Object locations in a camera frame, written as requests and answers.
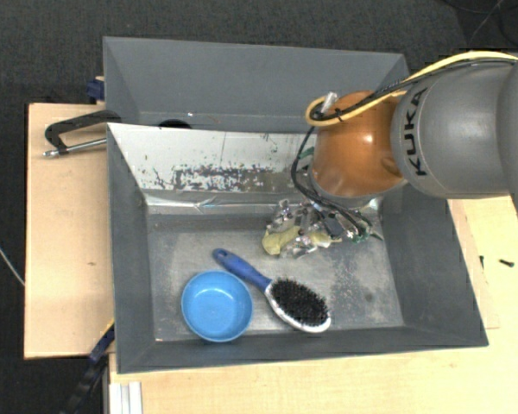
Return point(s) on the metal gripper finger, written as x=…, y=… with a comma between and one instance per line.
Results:
x=303, y=245
x=287, y=215

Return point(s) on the pale yellow cloth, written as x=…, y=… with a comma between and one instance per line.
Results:
x=276, y=242

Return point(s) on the blue and white hair brush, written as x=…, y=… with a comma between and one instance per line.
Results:
x=298, y=302

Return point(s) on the grey metal bin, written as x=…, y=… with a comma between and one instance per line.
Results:
x=362, y=291

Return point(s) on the blue bowl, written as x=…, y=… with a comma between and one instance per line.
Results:
x=216, y=306

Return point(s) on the small black screw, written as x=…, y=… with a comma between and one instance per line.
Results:
x=507, y=264

